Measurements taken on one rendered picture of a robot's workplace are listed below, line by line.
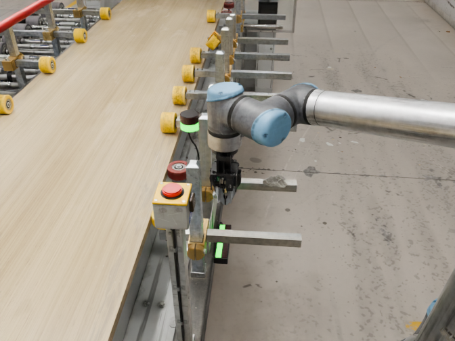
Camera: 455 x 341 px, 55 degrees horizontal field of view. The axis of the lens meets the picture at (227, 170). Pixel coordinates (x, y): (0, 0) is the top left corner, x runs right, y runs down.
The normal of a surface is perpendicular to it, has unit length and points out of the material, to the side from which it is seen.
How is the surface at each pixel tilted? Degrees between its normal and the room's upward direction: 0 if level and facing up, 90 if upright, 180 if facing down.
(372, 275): 0
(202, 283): 0
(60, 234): 0
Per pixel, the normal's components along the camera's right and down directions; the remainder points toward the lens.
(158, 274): 0.00, -0.82
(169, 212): -0.08, 0.57
